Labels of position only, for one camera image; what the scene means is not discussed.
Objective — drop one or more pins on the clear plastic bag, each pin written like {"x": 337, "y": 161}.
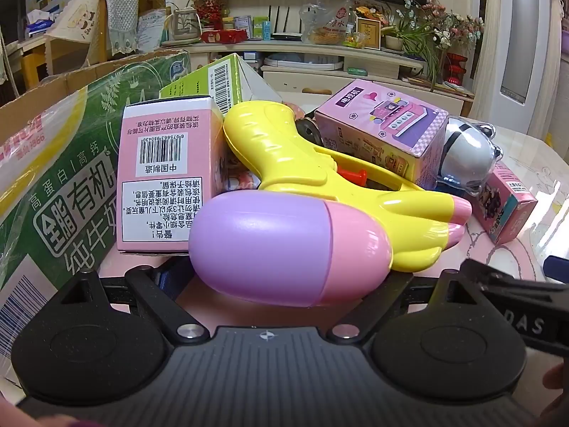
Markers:
{"x": 324, "y": 22}

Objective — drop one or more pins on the small pink cartoon box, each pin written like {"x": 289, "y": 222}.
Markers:
{"x": 506, "y": 209}

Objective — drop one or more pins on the pink barcode box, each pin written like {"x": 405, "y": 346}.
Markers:
{"x": 169, "y": 178}

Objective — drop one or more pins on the blue tissue box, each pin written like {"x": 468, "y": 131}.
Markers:
{"x": 41, "y": 24}

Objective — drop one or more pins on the cream tv cabinet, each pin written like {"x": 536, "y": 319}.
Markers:
{"x": 311, "y": 50}

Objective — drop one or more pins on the white square plant pot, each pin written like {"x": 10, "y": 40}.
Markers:
{"x": 184, "y": 24}

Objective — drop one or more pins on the green printed cardboard box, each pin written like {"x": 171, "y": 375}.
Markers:
{"x": 58, "y": 178}

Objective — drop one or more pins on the green white carton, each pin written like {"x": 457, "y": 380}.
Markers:
{"x": 262, "y": 27}

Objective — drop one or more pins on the red lantern ornament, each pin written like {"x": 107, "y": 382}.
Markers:
{"x": 454, "y": 69}

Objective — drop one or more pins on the dark round disc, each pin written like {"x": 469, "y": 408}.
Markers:
{"x": 306, "y": 131}

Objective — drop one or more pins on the beige tote bag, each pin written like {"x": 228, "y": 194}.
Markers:
{"x": 80, "y": 22}

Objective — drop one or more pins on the green white box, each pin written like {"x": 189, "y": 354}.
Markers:
{"x": 226, "y": 80}

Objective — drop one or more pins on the white standing air conditioner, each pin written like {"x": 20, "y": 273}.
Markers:
{"x": 520, "y": 31}

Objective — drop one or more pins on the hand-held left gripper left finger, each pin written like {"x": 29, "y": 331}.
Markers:
{"x": 163, "y": 280}

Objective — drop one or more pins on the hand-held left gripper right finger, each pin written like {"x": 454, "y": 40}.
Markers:
{"x": 378, "y": 311}

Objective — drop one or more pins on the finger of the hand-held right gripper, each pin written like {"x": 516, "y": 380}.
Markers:
{"x": 559, "y": 269}
{"x": 511, "y": 287}

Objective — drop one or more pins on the small green box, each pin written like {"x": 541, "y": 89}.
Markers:
{"x": 357, "y": 71}

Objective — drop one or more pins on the red berry branches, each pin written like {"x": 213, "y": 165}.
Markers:
{"x": 209, "y": 9}

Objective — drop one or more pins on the framed certificate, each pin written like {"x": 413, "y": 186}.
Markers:
{"x": 368, "y": 33}

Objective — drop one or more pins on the yellow wooden chair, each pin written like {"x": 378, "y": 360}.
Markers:
{"x": 38, "y": 64}

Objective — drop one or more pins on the pink purple toy box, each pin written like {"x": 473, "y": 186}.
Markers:
{"x": 386, "y": 115}

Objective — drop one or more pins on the white lace cloth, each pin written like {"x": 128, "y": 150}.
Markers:
{"x": 119, "y": 18}

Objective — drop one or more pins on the red gift box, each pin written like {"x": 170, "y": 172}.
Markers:
{"x": 224, "y": 36}

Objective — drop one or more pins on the potted green plant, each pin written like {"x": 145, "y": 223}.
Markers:
{"x": 393, "y": 42}

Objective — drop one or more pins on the grey white toy figure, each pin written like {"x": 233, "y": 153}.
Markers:
{"x": 466, "y": 151}

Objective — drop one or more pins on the yellow water gun toy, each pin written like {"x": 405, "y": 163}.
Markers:
{"x": 275, "y": 151}

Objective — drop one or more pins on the white round tray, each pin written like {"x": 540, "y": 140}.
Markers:
{"x": 302, "y": 61}

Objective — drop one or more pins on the artificial pink white flowers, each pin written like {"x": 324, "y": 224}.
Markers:
{"x": 453, "y": 22}

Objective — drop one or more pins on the person's right hand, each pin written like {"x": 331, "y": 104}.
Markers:
{"x": 558, "y": 382}

